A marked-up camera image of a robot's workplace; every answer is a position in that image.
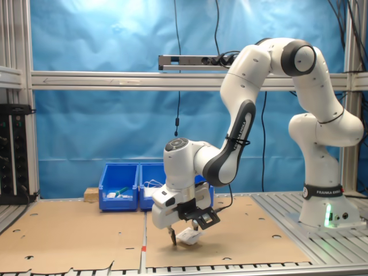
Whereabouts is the stack of pale face masks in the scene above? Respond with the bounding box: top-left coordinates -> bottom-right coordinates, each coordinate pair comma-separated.
143,179 -> 167,199

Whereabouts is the black equipment rack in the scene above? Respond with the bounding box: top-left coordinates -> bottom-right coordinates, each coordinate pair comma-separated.
0,103 -> 40,205

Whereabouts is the brown cardboard sheet with notches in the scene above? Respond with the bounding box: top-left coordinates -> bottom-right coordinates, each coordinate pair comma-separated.
0,200 -> 146,275

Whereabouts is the black cable behind arm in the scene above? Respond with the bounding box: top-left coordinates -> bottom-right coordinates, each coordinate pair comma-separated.
260,91 -> 268,193

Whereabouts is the bundle of black cables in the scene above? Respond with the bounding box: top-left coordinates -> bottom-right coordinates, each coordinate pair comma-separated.
327,0 -> 368,101

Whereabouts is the aluminium frame post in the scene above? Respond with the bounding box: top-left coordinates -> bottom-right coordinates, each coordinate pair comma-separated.
341,0 -> 363,193
21,0 -> 40,200

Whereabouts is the blue bin holding masks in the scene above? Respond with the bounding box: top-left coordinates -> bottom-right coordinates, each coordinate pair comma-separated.
139,163 -> 168,211

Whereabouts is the horizontal aluminium frame beam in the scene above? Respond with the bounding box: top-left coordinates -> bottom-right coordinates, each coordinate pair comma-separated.
30,70 -> 353,92

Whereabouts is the blue bin holding syringes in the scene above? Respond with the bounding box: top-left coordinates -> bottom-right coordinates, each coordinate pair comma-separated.
98,163 -> 140,213

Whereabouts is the white printed gauze packet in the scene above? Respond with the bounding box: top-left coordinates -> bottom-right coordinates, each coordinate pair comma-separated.
176,228 -> 203,246

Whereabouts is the chipboard wood slab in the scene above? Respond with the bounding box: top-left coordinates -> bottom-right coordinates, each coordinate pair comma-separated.
84,187 -> 101,202

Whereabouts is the grey power strip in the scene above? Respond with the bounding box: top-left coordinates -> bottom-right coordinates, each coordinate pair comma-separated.
158,54 -> 241,72

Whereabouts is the thin black hanging cable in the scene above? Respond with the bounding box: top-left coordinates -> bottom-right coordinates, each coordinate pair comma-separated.
214,0 -> 224,57

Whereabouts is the hanging black cable with ferrite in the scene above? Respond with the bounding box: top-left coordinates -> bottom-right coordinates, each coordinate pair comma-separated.
173,0 -> 182,137

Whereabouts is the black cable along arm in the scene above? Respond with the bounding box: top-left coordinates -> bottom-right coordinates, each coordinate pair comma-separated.
213,183 -> 234,214

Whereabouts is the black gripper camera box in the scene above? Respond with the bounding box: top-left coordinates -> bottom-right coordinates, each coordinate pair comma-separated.
177,201 -> 221,231

